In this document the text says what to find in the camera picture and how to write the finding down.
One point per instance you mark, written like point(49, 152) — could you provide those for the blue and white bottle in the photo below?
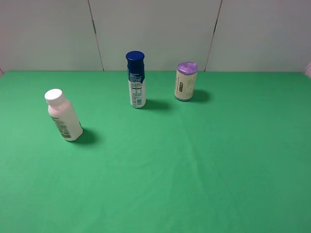
point(136, 78)

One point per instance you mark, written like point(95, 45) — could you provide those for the green table cloth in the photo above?
point(234, 159)

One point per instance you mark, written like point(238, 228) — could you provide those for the white plastic bottle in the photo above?
point(63, 114)

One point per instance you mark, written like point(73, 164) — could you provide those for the purple trash bag roll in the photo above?
point(186, 74)

